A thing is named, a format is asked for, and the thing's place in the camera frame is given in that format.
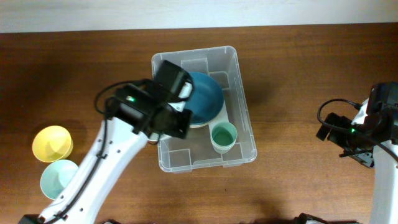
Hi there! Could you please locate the cream large bowl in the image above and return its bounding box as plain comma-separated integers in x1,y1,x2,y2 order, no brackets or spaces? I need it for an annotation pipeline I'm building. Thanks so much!
189,102,225,127
190,120,218,129

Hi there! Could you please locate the blue large bowl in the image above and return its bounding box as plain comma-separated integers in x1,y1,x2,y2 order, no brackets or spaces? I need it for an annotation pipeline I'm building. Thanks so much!
184,72,224,109

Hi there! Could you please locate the mint green cup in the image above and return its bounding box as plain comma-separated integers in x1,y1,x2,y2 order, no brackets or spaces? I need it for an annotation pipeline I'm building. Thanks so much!
211,122,238,146

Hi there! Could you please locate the yellow small bowl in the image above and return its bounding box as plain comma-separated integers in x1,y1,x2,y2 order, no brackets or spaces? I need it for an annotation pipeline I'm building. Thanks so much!
32,126,73,163

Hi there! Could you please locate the mint green small bowl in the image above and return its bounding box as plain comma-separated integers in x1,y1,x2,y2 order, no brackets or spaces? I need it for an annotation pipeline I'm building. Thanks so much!
40,159,78,200

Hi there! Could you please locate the white small bowl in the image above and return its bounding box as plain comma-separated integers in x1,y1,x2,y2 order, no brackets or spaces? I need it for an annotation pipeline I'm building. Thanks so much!
148,133,171,144

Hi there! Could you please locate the grey cup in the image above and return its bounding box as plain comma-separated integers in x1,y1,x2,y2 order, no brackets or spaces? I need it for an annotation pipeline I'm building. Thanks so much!
213,144,234,154

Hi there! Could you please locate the cream white cup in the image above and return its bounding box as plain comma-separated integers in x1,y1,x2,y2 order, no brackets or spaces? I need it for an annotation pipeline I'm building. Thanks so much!
211,142,235,154

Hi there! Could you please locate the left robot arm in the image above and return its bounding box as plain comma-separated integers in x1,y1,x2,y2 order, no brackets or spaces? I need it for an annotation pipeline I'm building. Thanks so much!
20,60,195,223

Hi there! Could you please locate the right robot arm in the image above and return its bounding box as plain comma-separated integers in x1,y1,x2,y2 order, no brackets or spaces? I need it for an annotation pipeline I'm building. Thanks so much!
316,82,397,223

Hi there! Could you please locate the clear plastic storage bin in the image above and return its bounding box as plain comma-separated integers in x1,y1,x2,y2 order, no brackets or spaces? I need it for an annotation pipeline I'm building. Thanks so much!
151,46,257,173

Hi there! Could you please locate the white label in bin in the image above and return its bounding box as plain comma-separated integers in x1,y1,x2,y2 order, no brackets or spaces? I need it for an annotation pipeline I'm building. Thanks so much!
213,102,229,124

